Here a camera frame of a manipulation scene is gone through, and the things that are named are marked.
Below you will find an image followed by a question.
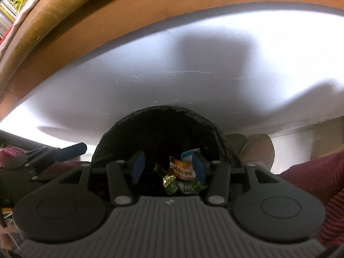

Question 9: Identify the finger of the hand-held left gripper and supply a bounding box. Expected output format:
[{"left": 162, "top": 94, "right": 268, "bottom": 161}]
[{"left": 5, "top": 142, "right": 87, "bottom": 172}]

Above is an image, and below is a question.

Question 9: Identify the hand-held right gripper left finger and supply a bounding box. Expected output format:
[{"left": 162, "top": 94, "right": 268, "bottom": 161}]
[{"left": 54, "top": 151, "right": 146, "bottom": 207}]

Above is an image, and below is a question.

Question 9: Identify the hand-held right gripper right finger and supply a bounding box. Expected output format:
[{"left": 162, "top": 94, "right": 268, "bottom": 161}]
[{"left": 192, "top": 155, "right": 286, "bottom": 207}]

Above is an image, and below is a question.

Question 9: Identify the macaron print snack packet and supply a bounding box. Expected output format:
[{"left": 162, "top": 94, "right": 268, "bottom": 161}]
[{"left": 169, "top": 158, "right": 196, "bottom": 180}]

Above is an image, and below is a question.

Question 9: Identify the green snack packet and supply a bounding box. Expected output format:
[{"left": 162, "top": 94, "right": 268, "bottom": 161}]
[{"left": 164, "top": 180, "right": 208, "bottom": 196}]

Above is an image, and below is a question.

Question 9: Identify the black trash bin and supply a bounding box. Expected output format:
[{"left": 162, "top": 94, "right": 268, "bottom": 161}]
[{"left": 91, "top": 106, "right": 244, "bottom": 198}]

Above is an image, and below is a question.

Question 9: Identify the beige slipper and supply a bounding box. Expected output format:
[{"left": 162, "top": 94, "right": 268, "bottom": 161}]
[{"left": 238, "top": 134, "right": 275, "bottom": 175}]

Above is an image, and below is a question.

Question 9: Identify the person's right leg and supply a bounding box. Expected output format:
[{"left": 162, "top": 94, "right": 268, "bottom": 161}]
[{"left": 278, "top": 150, "right": 344, "bottom": 248}]

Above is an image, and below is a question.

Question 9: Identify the book row with blue cover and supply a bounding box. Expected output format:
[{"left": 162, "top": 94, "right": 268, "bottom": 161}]
[{"left": 0, "top": 0, "right": 57, "bottom": 46}]

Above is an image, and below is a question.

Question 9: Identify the wooden bed frame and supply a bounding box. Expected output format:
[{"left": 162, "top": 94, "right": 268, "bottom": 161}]
[{"left": 0, "top": 0, "right": 344, "bottom": 119}]

